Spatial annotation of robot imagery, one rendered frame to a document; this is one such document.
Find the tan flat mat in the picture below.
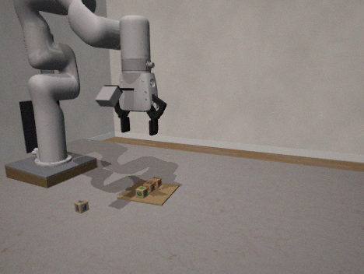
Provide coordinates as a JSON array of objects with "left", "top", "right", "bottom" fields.
[{"left": 117, "top": 180, "right": 180, "bottom": 206}]

